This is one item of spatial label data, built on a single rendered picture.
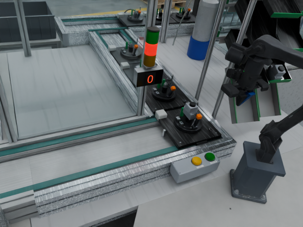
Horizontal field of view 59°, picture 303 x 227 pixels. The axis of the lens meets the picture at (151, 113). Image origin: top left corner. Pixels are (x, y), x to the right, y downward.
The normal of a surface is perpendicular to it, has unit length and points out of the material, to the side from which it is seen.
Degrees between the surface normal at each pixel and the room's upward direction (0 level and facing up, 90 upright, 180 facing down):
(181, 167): 0
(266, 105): 45
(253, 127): 0
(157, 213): 0
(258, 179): 90
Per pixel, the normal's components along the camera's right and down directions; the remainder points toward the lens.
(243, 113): 0.27, -0.10
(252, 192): -0.18, 0.60
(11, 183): 0.11, -0.77
